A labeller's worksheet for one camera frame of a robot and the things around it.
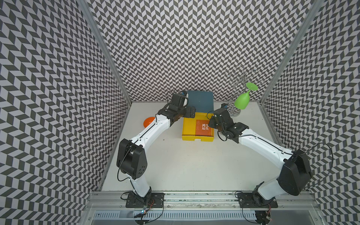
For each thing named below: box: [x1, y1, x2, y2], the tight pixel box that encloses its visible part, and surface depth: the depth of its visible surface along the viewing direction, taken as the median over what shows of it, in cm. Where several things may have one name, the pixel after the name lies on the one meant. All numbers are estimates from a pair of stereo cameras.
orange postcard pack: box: [195, 119, 212, 137], surface depth 86 cm
